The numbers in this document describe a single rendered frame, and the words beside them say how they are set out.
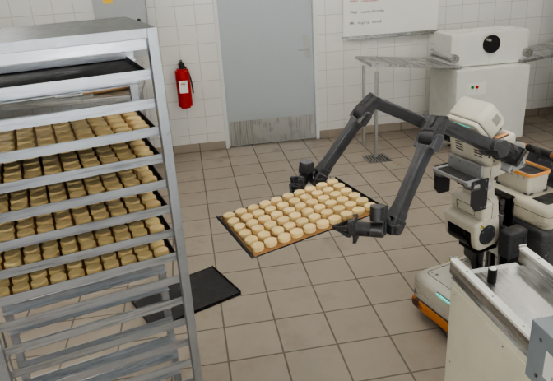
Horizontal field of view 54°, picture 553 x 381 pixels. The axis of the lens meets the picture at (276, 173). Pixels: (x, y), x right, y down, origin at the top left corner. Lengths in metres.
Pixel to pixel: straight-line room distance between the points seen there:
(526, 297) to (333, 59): 4.56
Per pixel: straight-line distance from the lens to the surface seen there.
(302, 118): 6.37
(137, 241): 1.87
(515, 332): 1.91
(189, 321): 2.04
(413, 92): 6.70
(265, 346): 3.17
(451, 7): 6.72
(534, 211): 2.94
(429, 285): 3.20
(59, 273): 1.96
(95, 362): 2.60
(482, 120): 2.62
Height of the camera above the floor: 1.98
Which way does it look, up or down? 21 degrees down
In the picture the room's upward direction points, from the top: 3 degrees counter-clockwise
